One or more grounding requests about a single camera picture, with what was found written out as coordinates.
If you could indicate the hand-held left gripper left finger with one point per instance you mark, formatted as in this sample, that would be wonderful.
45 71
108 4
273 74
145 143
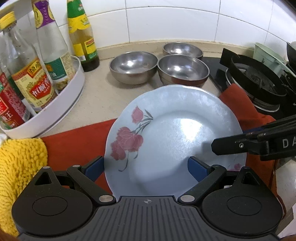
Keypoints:
94 169

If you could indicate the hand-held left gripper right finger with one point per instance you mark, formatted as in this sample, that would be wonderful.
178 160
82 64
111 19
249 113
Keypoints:
198 169

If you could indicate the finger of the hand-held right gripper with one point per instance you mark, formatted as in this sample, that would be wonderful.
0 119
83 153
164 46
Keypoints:
272 127
233 146

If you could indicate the pale plate large pink flowers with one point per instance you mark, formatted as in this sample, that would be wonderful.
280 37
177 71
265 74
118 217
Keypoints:
175 134

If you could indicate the red cloth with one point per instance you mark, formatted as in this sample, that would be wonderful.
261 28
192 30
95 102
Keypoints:
76 143

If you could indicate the black gas stove burner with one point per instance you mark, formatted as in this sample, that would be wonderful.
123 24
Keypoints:
256 78

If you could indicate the pale green mug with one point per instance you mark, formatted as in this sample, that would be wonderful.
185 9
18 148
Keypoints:
266 54

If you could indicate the yellow chenille cloth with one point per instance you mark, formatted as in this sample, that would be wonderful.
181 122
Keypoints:
20 166

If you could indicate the black pot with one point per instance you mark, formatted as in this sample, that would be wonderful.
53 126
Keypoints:
291 52

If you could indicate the white two-tier turntable rack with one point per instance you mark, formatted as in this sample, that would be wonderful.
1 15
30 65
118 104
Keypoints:
69 92

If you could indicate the stainless steel bowl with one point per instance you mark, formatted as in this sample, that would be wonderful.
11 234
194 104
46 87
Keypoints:
182 69
182 49
133 67

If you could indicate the red label soy sauce bottle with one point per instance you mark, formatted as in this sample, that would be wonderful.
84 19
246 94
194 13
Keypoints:
10 109

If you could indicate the yellow cap vinegar bottle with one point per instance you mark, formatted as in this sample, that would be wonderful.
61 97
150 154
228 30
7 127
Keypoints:
30 81

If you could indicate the purple label clear bottle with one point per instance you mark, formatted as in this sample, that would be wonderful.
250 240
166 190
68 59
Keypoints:
53 46

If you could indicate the yellow label sauce bottle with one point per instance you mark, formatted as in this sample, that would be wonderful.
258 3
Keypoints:
82 34

